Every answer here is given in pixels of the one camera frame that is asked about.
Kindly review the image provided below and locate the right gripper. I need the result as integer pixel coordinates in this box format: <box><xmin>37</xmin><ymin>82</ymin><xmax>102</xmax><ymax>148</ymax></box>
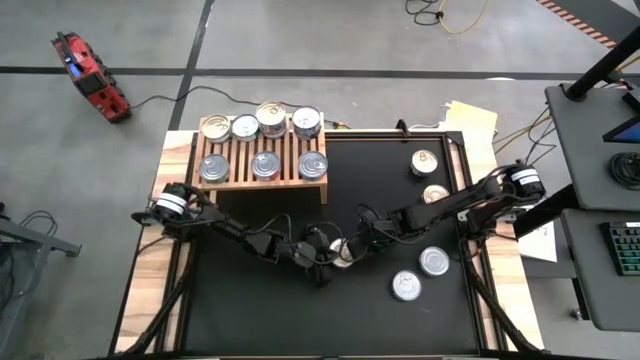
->
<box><xmin>346</xmin><ymin>203</ymin><xmax>410</xmax><ymax>265</ymax></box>

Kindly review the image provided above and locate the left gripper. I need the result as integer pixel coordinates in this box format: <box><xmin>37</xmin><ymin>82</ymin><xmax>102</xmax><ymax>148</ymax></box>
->
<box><xmin>271</xmin><ymin>223</ymin><xmax>336</xmax><ymax>291</ymax></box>

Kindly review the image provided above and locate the blue seafood can silver lid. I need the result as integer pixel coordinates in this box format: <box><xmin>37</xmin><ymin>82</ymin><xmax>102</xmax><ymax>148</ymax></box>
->
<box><xmin>297</xmin><ymin>150</ymin><xmax>329</xmax><ymax>182</ymax></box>
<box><xmin>291</xmin><ymin>105</ymin><xmax>323</xmax><ymax>134</ymax></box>

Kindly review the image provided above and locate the red seafood can silver lid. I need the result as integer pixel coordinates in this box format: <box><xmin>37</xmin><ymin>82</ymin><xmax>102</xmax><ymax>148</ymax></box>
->
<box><xmin>250</xmin><ymin>150</ymin><xmax>282</xmax><ymax>182</ymax></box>

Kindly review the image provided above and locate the green Circle Hook tuna can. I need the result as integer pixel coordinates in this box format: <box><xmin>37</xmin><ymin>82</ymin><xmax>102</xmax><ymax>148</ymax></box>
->
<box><xmin>199</xmin><ymin>153</ymin><xmax>232</xmax><ymax>184</ymax></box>

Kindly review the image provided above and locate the teal seafood can silver lid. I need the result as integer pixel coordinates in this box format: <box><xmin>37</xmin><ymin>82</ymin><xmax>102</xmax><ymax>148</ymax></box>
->
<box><xmin>230</xmin><ymin>113</ymin><xmax>261</xmax><ymax>143</ymax></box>

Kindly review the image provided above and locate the wooden slatted shelf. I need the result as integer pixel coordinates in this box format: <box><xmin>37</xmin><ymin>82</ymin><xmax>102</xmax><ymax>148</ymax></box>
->
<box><xmin>190</xmin><ymin>113</ymin><xmax>330</xmax><ymax>205</ymax></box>

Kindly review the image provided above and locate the yellow paper stack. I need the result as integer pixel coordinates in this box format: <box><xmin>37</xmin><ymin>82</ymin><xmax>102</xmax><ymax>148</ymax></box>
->
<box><xmin>443</xmin><ymin>99</ymin><xmax>500</xmax><ymax>139</ymax></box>

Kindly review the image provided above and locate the white paper sheet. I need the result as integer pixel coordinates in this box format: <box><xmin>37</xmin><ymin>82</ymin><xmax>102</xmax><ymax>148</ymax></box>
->
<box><xmin>517</xmin><ymin>219</ymin><xmax>559</xmax><ymax>264</ymax></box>

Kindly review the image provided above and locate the grey desk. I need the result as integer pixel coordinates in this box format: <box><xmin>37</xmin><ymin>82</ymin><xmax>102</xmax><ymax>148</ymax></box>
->
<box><xmin>543</xmin><ymin>82</ymin><xmax>640</xmax><ymax>212</ymax></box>
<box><xmin>559</xmin><ymin>207</ymin><xmax>640</xmax><ymax>334</ymax></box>

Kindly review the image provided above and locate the black keyboard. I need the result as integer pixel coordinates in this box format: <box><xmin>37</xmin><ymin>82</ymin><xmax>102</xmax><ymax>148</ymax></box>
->
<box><xmin>599</xmin><ymin>220</ymin><xmax>640</xmax><ymax>277</ymax></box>

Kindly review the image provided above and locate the grey metal stand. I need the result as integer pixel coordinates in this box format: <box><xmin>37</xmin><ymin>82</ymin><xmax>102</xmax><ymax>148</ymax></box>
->
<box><xmin>0</xmin><ymin>215</ymin><xmax>83</xmax><ymax>351</ymax></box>

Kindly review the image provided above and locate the red black portable device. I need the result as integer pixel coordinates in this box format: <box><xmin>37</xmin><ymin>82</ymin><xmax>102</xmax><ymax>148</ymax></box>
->
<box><xmin>50</xmin><ymin>30</ymin><xmax>133</xmax><ymax>125</ymax></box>

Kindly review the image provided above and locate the blue-screen tablet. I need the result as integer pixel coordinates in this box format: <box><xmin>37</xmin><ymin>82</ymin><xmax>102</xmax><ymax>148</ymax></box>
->
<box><xmin>602</xmin><ymin>89</ymin><xmax>640</xmax><ymax>145</ymax></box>

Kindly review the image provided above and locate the black slanted pole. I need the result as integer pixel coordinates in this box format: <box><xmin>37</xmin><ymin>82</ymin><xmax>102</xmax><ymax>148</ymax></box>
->
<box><xmin>564</xmin><ymin>23</ymin><xmax>640</xmax><ymax>101</ymax></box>

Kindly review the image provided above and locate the black aluminium table frame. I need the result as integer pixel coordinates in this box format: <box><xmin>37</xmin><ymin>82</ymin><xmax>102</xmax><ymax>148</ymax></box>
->
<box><xmin>107</xmin><ymin>128</ymin><xmax>544</xmax><ymax>360</ymax></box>

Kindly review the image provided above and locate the long black cable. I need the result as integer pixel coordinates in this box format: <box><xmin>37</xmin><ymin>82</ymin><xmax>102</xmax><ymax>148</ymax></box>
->
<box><xmin>129</xmin><ymin>84</ymin><xmax>346</xmax><ymax>130</ymax></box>

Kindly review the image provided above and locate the yellow cable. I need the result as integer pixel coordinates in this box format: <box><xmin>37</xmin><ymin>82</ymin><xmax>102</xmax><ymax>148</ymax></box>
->
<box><xmin>438</xmin><ymin>0</ymin><xmax>489</xmax><ymax>35</ymax></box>

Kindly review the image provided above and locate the black looped cable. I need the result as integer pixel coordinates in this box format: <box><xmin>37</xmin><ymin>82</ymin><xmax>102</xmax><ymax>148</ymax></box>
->
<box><xmin>404</xmin><ymin>0</ymin><xmax>446</xmax><ymax>27</ymax></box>

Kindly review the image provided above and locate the coiled black cable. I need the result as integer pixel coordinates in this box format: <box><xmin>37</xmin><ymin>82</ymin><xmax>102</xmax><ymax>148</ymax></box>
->
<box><xmin>607</xmin><ymin>151</ymin><xmax>640</xmax><ymax>192</ymax></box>

